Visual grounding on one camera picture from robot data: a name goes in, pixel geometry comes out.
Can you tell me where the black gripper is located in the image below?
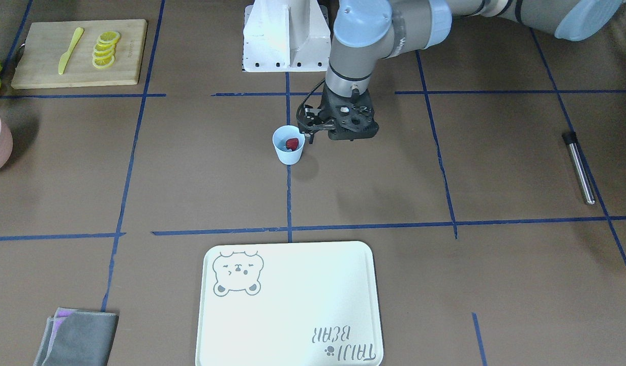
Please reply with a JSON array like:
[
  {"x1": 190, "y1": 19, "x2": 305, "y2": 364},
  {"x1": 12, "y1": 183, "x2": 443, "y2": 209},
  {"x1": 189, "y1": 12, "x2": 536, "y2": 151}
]
[{"x1": 296, "y1": 87, "x2": 379, "y2": 144}]

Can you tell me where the red strawberry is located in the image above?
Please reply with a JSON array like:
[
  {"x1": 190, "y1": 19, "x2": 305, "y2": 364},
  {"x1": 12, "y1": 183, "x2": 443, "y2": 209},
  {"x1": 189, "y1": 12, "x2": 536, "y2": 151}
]
[{"x1": 284, "y1": 138, "x2": 300, "y2": 152}]

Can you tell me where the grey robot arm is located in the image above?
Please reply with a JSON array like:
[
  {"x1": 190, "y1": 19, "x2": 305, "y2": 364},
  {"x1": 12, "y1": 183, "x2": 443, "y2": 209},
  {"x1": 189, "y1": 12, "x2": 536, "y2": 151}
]
[{"x1": 296, "y1": 1, "x2": 621, "y2": 141}]

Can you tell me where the light blue plastic cup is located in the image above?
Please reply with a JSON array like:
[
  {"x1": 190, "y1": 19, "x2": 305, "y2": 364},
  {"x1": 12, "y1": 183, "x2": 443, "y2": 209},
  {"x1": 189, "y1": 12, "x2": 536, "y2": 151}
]
[{"x1": 272, "y1": 125, "x2": 306, "y2": 165}]

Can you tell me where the cream bear serving tray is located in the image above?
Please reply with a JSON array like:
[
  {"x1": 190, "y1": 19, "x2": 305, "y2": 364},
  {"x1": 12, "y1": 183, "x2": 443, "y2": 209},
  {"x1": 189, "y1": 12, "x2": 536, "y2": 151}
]
[{"x1": 195, "y1": 241, "x2": 384, "y2": 365}]

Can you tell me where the lemon slice front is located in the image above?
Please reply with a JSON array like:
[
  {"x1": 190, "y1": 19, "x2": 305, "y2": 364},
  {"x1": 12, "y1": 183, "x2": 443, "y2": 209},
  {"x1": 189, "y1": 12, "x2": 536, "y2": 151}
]
[{"x1": 92, "y1": 55, "x2": 115, "y2": 70}]

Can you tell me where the yellow plastic knife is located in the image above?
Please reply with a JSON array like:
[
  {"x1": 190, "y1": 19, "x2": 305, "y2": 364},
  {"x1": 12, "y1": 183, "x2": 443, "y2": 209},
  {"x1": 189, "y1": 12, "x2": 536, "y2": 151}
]
[{"x1": 57, "y1": 27, "x2": 84, "y2": 76}]

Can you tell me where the wooden cutting board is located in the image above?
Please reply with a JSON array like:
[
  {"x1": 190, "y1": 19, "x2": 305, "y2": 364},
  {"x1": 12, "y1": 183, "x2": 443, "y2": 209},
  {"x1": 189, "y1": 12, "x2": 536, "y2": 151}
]
[{"x1": 11, "y1": 19, "x2": 147, "y2": 89}]

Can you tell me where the grey folded cloth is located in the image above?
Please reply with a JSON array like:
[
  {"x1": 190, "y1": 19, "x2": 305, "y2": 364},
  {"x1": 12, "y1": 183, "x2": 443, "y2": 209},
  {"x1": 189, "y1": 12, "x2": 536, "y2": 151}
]
[{"x1": 33, "y1": 310, "x2": 119, "y2": 365}]

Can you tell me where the purple folded cloth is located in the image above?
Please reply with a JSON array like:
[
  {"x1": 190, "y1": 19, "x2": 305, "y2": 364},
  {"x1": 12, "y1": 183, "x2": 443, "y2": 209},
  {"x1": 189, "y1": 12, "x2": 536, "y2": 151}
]
[{"x1": 46, "y1": 308, "x2": 78, "y2": 357}]

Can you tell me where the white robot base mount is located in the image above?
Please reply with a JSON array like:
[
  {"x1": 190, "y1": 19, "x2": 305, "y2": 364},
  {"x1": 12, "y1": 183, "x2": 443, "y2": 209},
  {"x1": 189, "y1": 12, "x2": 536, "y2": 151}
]
[{"x1": 242, "y1": 1, "x2": 331, "y2": 73}]

